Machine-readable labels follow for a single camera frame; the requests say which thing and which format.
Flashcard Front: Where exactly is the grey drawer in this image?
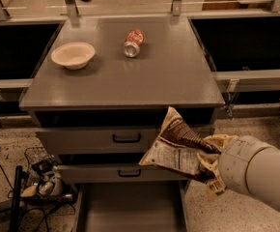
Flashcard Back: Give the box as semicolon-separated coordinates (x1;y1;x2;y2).
37;127;160;155
58;163;190;184
72;181;189;232

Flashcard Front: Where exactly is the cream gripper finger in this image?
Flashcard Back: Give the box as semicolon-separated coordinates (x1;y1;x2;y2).
197;153;227;197
204;134;234;153

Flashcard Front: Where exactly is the wooden box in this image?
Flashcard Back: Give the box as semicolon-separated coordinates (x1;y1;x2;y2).
202;0;241;11

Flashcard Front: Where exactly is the grey bottom drawer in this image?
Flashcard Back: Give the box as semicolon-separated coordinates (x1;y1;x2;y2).
72;181;189;232

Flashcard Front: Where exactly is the grey middle drawer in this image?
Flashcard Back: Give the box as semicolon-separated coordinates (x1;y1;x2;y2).
58;163;190;184

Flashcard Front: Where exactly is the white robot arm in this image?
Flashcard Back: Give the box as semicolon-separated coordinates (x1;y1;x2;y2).
197;134;280;213

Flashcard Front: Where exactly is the white paper bowl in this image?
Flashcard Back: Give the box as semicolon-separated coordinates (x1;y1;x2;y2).
51;43;96;70

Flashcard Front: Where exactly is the red soda can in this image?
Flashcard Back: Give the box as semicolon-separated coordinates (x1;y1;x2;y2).
124;29;144;58

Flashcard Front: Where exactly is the black wire basket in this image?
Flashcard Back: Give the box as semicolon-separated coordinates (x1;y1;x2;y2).
21;147;76;203

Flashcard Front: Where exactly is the black stand post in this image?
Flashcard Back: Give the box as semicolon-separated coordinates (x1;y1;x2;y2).
9;165;22;232

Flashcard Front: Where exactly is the brown chip bag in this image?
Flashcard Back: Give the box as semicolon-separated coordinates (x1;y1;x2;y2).
139;106;217;182

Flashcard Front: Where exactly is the grey top drawer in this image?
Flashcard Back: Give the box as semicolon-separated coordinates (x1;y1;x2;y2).
37;127;160;155

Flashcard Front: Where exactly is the grey drawer cabinet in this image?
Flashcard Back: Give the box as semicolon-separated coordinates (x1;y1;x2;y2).
18;14;226;232

